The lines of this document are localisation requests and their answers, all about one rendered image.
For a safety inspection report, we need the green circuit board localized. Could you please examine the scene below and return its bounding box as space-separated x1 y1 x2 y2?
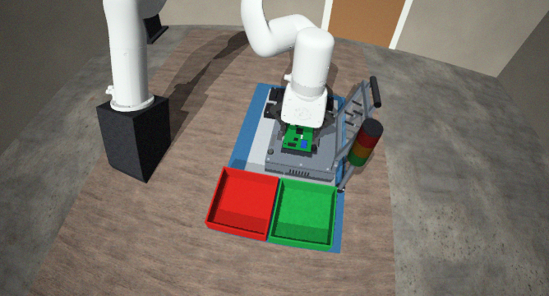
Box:
283 123 313 152

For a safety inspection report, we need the red bin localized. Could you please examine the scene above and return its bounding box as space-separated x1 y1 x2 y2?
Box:
205 167 279 241

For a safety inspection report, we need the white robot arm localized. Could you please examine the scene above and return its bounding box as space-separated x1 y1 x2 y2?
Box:
103 0 334 112

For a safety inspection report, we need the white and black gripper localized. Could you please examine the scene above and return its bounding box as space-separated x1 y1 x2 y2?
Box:
270 83 335 141

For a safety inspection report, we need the green bin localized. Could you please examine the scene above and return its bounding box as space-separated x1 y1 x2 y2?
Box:
268 178 337 251

